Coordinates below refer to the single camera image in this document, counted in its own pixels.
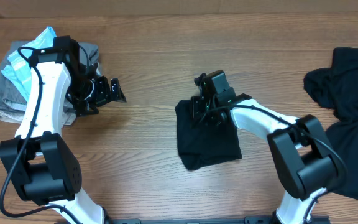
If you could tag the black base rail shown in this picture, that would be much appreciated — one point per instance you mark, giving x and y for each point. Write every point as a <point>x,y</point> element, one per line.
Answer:
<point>191,221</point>

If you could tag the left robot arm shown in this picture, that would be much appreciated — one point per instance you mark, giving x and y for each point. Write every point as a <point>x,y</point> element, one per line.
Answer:
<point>42,172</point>

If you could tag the light blue folded shirt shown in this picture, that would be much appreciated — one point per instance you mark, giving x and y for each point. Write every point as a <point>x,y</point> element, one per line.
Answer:
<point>18,71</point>

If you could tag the black clothes pile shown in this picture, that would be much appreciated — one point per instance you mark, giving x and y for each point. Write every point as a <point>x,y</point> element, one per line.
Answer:
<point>336,88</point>

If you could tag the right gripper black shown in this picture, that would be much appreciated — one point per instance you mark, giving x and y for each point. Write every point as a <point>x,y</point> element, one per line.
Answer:
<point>195,102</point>

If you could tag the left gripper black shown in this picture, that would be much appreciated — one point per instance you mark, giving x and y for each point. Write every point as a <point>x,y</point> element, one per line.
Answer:
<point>104,95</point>

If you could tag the black t-shirt with label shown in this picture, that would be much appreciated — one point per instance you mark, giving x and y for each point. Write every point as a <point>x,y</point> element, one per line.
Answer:
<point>200,146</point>

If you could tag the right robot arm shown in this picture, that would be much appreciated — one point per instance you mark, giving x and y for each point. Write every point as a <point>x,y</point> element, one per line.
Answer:
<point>307,166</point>

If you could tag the beige folded garment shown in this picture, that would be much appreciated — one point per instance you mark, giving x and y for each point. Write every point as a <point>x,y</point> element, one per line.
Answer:
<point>17,116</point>

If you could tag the grey folded garment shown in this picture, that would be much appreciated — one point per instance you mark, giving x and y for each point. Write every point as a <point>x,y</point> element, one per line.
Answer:
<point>11,99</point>

